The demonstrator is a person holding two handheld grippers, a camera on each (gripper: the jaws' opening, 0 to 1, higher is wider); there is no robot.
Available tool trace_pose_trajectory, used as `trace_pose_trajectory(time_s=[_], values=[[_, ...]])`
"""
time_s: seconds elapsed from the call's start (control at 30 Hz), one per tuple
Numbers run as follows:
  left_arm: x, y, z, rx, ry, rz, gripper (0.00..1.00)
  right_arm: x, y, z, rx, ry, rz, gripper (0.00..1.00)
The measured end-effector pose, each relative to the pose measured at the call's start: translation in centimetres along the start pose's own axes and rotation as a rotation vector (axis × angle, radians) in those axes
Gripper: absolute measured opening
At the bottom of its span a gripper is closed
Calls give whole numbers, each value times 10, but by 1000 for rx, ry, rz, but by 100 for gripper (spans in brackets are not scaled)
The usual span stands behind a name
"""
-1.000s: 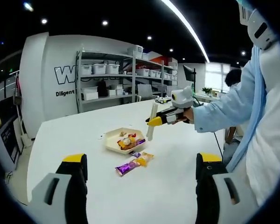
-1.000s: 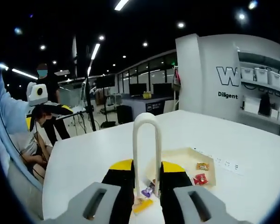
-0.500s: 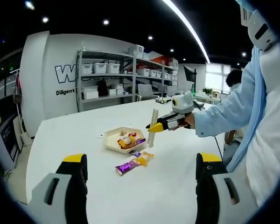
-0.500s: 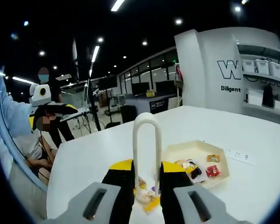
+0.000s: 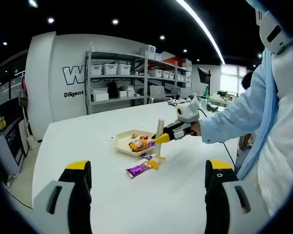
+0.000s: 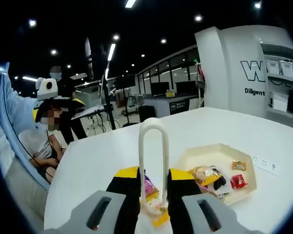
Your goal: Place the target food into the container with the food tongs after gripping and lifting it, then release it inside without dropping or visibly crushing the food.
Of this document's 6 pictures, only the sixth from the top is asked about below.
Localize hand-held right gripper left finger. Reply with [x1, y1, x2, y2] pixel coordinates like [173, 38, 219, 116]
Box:
[42, 166, 144, 234]

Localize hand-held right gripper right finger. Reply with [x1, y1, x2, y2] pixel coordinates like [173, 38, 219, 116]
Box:
[167, 167, 240, 234]

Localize small black food packet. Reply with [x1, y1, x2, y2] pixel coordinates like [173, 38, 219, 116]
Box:
[209, 174, 228, 192]

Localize yellow clear food packet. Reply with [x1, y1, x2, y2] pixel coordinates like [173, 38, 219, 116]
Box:
[188, 165, 227, 193]
[140, 190, 170, 229]

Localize red food packet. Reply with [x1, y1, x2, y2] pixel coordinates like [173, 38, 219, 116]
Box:
[230, 174, 249, 190]

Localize small orange food packet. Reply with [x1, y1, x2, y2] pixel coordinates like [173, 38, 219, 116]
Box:
[231, 160, 247, 171]

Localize cream hexagonal container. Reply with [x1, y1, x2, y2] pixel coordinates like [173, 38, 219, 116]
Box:
[172, 142, 257, 205]

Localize cream plastic food tongs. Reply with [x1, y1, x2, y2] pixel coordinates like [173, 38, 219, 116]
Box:
[138, 117, 171, 217]

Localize person's left hand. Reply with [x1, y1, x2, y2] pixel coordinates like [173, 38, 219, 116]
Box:
[35, 77, 46, 93]

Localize white tilted desk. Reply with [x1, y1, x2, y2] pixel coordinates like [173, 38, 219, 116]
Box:
[70, 103, 105, 121]

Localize black tripod stand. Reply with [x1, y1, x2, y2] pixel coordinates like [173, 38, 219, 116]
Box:
[97, 73, 118, 131]

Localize black cabinet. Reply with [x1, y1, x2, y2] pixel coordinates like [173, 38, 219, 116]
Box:
[138, 105, 156, 122]

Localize white table socket panel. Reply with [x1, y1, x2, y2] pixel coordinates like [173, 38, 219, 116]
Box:
[251, 154, 281, 177]

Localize black monitor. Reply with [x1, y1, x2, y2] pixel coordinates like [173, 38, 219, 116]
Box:
[150, 82, 169, 96]
[175, 81, 198, 95]

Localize dark reception counter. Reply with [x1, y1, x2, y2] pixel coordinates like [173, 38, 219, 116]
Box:
[143, 94, 206, 115]

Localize coat rack with bags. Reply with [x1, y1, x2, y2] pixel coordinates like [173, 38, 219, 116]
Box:
[194, 62, 207, 108]

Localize large white cardboard box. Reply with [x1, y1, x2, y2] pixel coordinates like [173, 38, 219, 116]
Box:
[270, 91, 288, 113]

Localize grey metal shelf rack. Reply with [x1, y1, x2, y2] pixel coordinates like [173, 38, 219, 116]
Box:
[260, 41, 293, 122]

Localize group of white storage boxes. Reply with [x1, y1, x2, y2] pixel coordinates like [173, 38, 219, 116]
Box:
[266, 59, 293, 80]

